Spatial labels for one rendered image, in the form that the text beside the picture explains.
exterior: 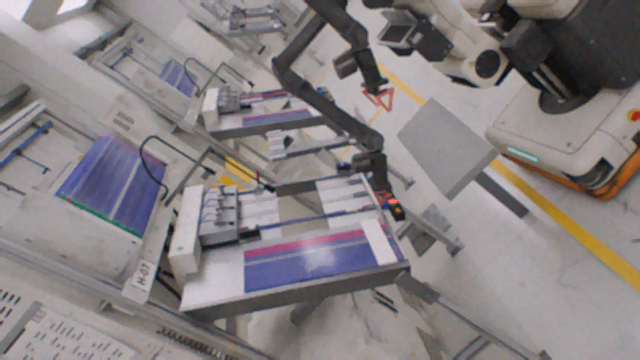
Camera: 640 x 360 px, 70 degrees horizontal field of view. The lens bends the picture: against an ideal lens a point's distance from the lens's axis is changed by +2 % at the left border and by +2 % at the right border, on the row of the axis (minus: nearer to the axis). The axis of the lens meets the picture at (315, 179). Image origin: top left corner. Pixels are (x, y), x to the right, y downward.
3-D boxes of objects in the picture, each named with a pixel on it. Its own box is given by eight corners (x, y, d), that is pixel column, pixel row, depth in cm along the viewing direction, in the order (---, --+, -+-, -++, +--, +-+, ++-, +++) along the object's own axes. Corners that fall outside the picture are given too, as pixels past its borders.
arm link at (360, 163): (381, 133, 161) (376, 140, 169) (349, 138, 160) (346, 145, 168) (388, 165, 159) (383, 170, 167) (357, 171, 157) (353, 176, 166)
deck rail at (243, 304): (409, 276, 144) (408, 261, 141) (411, 280, 142) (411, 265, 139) (184, 322, 139) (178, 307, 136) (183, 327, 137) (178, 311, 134)
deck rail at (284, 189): (359, 180, 204) (358, 168, 201) (360, 182, 202) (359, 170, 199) (202, 209, 199) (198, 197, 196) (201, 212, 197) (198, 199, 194)
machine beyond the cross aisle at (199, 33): (317, 48, 675) (208, -45, 601) (326, 60, 602) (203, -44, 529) (262, 118, 711) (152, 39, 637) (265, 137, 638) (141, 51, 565)
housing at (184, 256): (211, 212, 198) (203, 183, 191) (202, 285, 154) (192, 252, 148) (193, 215, 197) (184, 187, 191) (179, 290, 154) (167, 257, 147)
